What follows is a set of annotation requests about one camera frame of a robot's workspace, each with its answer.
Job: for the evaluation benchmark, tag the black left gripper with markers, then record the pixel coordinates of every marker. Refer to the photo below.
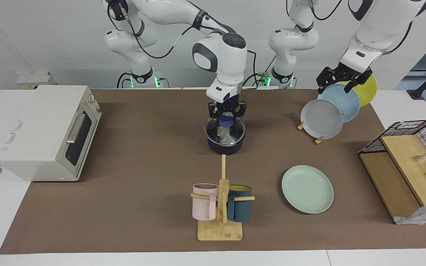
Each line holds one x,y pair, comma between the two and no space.
351,72

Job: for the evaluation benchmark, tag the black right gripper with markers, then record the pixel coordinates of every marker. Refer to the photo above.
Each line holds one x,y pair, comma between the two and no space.
227,105

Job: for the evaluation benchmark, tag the glass lid with blue knob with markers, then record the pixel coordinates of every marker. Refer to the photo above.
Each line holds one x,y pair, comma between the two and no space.
226,121

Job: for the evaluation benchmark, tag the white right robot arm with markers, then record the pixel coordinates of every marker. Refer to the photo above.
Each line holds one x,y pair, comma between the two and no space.
220,55

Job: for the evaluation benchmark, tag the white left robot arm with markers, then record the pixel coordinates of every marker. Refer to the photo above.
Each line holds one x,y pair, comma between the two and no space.
375,26

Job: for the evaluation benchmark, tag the light blue plate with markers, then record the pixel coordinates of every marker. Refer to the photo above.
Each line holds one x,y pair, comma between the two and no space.
346,101

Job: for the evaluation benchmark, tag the yellow plate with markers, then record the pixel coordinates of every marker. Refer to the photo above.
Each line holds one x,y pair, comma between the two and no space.
368,92

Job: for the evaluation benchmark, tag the grey plate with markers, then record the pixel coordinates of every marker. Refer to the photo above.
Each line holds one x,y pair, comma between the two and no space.
322,119

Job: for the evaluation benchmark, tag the wooden plate rack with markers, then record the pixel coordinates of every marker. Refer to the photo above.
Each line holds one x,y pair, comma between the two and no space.
319,140

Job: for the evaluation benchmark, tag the mint green plate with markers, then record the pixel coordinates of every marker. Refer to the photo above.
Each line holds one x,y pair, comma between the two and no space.
307,189

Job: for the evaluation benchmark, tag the pink mug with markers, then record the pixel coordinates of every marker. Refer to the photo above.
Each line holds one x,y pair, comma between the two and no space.
202,207

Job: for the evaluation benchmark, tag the dark teal mug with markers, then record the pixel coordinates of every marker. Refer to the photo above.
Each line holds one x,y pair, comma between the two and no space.
239,210

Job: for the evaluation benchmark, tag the light wooden shelf board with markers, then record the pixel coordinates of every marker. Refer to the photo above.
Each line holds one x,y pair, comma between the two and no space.
409,162

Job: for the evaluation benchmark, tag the wooden mug tree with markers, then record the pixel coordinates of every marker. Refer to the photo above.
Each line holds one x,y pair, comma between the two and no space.
220,231

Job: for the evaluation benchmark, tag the brown table mat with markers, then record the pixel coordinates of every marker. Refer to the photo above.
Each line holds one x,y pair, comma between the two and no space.
142,207

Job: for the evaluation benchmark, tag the cream toaster oven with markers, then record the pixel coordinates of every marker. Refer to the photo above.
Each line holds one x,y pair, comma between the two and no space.
39,129

